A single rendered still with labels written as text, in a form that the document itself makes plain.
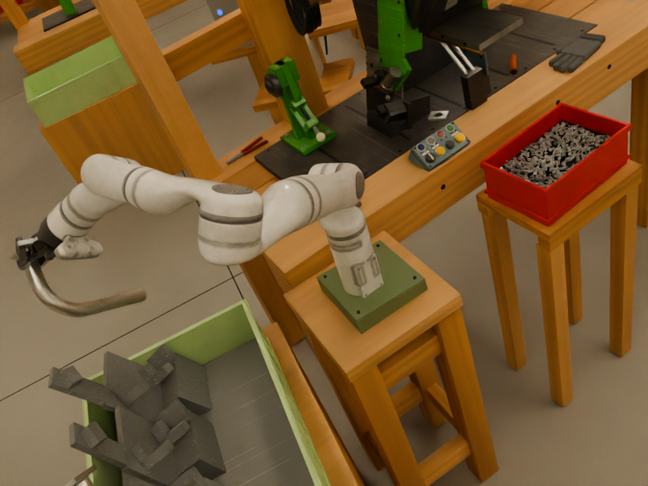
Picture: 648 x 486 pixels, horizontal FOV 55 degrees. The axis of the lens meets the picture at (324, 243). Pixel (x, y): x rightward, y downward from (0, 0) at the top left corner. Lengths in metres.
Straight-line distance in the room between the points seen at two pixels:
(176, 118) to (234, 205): 1.11
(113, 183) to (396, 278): 0.69
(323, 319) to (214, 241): 0.65
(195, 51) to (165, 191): 1.09
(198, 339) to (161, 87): 0.78
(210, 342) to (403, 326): 0.46
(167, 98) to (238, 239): 1.10
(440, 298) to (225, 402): 0.54
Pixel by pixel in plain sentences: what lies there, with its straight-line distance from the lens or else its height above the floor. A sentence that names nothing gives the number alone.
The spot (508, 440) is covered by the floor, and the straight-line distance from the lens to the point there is 2.19.
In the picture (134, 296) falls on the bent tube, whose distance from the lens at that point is 1.45.
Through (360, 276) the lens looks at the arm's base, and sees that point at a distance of 1.38.
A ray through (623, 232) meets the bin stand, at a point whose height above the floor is 0.59.
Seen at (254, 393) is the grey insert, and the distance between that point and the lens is 1.42.
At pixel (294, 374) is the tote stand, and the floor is 0.79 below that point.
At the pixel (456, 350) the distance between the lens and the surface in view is 1.56.
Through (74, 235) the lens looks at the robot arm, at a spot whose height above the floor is 1.33.
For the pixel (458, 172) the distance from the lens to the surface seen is 1.77.
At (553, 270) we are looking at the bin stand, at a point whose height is 0.66.
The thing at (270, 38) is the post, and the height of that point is 1.20.
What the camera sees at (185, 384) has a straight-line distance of 1.43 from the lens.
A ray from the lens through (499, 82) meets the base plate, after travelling 2.02.
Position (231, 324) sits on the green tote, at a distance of 1.48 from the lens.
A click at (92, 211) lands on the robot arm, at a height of 1.37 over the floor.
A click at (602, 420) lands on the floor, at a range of 2.23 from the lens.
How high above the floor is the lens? 1.92
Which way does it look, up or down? 40 degrees down
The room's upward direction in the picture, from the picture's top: 22 degrees counter-clockwise
